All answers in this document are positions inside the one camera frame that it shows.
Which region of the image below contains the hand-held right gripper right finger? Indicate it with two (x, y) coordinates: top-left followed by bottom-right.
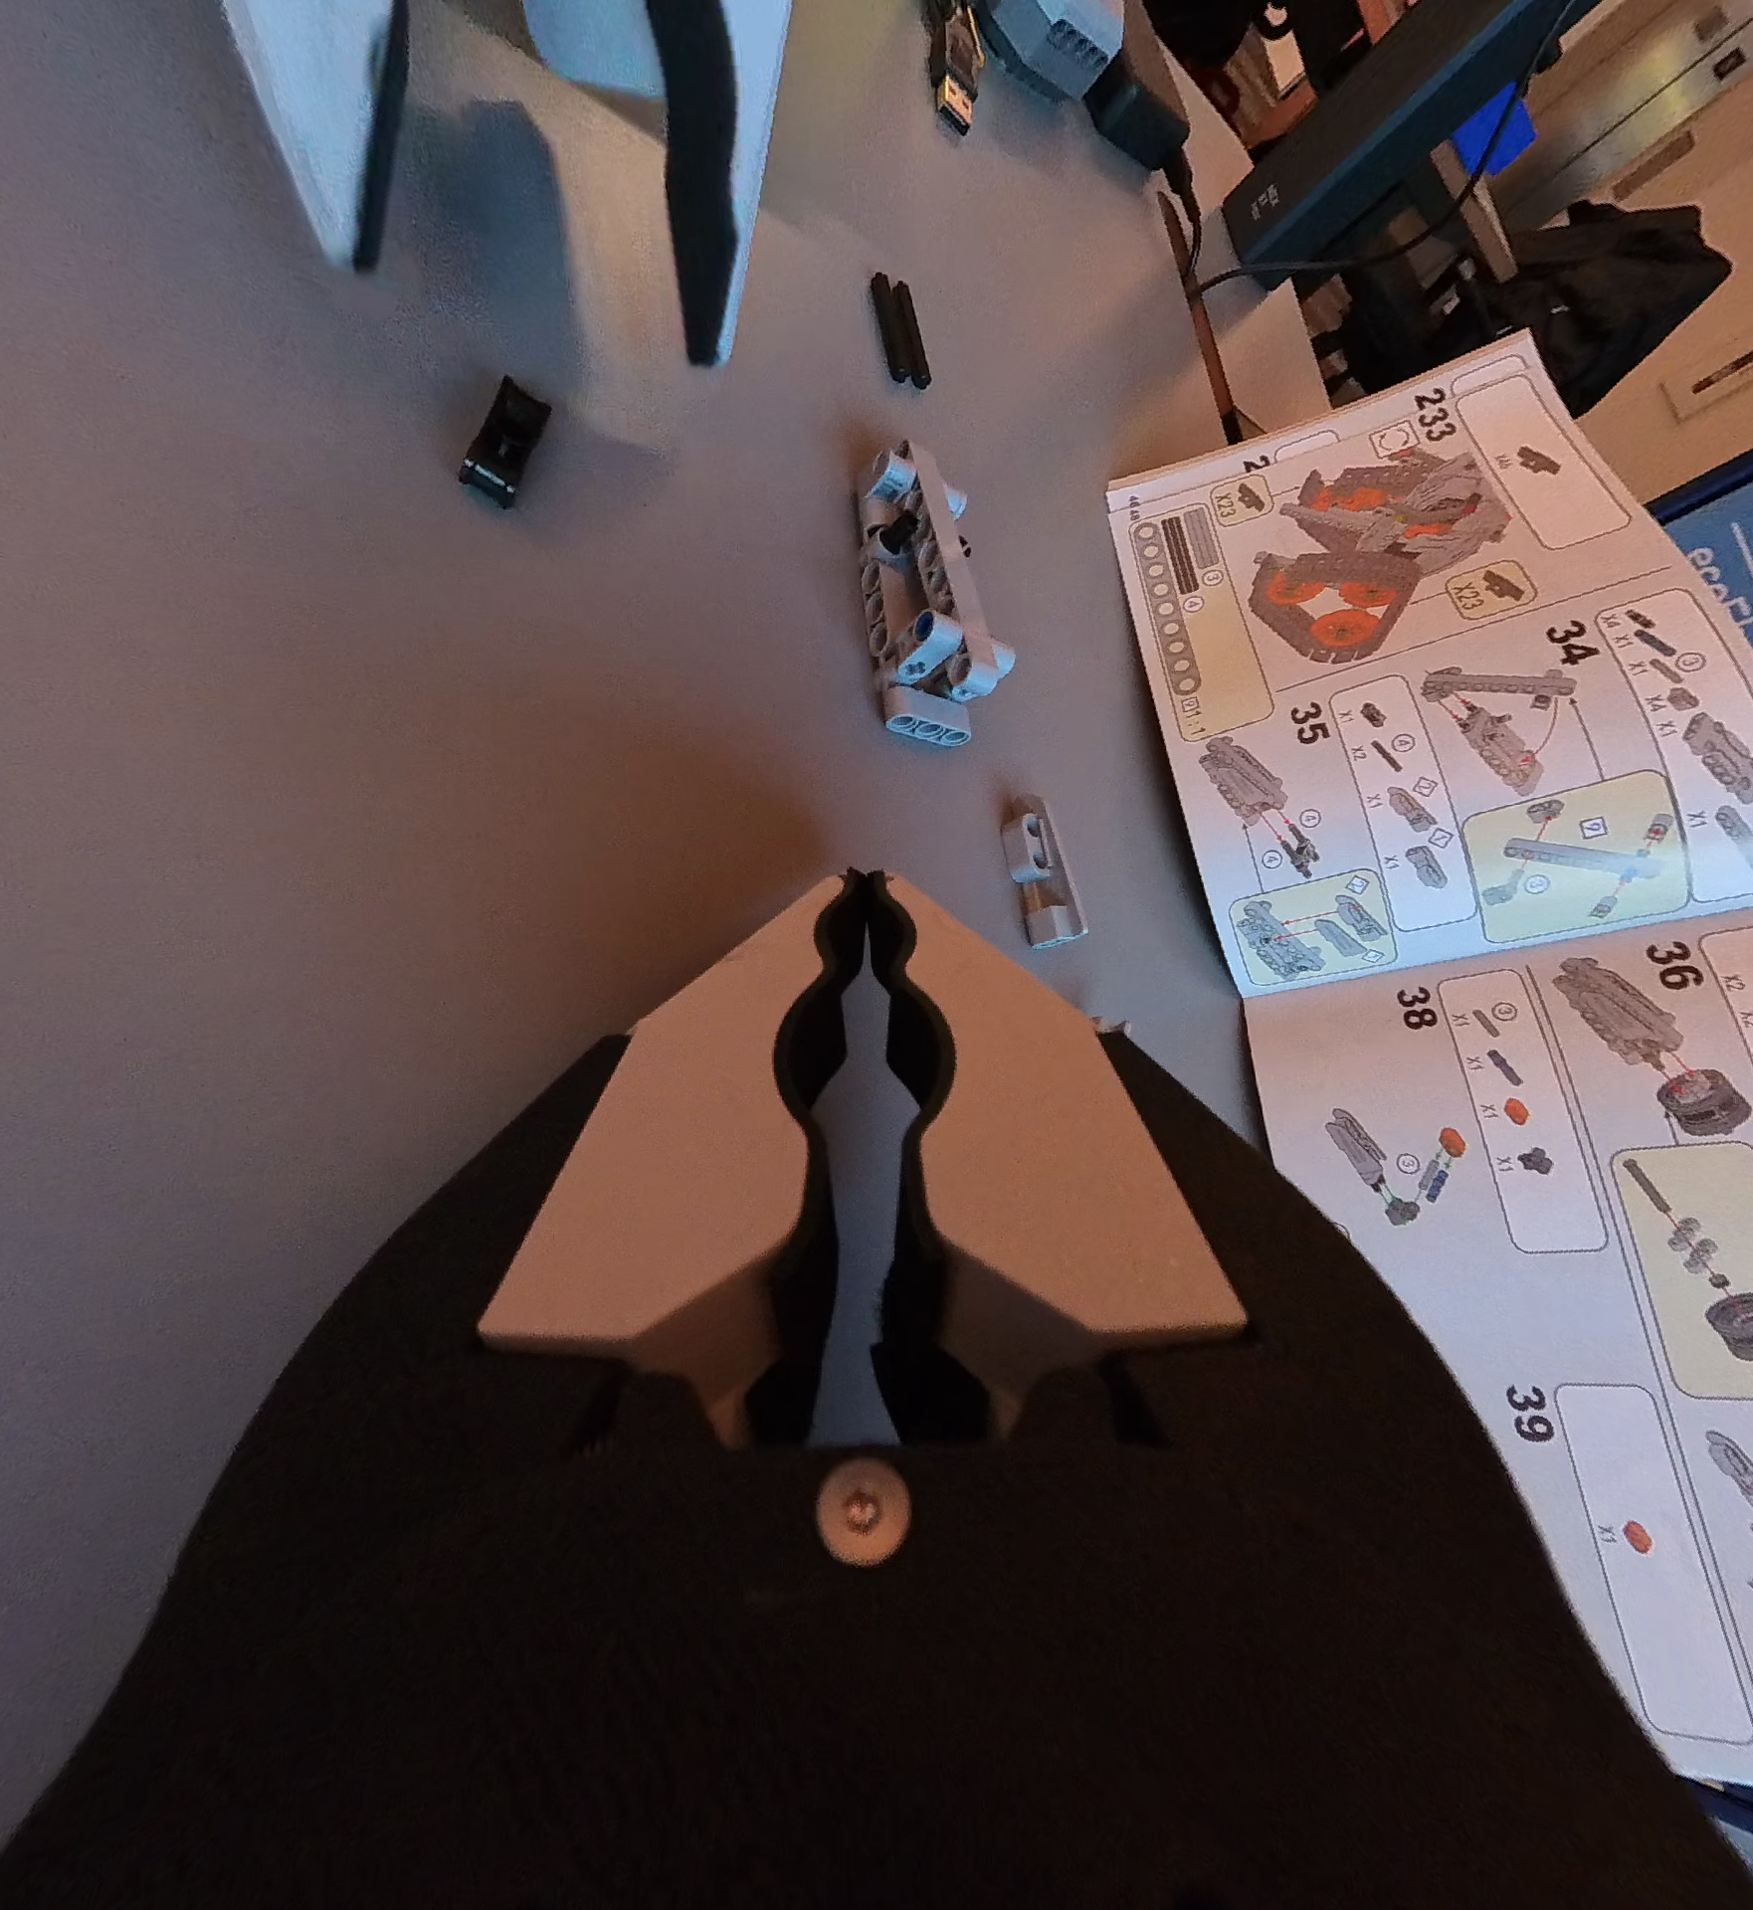
(869, 869), (1251, 1446)

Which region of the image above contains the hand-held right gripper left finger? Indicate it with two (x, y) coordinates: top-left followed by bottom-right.
(478, 869), (878, 1449)

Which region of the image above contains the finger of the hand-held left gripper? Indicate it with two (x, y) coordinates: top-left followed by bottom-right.
(522, 0), (796, 369)
(221, 0), (412, 275)

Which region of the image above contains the grey building connector piece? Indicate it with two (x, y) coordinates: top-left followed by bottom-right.
(999, 798), (1091, 953)

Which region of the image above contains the grey building block assembly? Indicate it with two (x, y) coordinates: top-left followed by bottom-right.
(855, 440), (1020, 744)

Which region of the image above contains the grey motor hub block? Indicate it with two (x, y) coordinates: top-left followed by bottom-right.
(985, 0), (1130, 105)

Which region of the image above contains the building instruction booklet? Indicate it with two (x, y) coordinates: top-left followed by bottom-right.
(1106, 330), (1753, 1791)

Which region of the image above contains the small black building piece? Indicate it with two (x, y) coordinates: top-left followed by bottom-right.
(460, 376), (554, 512)

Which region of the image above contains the black power adapter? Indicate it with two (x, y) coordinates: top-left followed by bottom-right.
(1084, 44), (1192, 172)

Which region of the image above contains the brown wooden stick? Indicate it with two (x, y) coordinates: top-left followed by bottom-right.
(1157, 191), (1250, 447)

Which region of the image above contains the blue plastic bin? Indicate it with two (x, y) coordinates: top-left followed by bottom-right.
(1456, 102), (1544, 179)

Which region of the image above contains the black bag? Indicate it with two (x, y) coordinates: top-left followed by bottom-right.
(1540, 200), (1737, 419)

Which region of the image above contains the white drawer cabinet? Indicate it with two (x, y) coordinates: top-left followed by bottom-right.
(1533, 0), (1753, 203)

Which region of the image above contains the black usb plug cable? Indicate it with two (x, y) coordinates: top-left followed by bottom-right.
(925, 0), (988, 143)

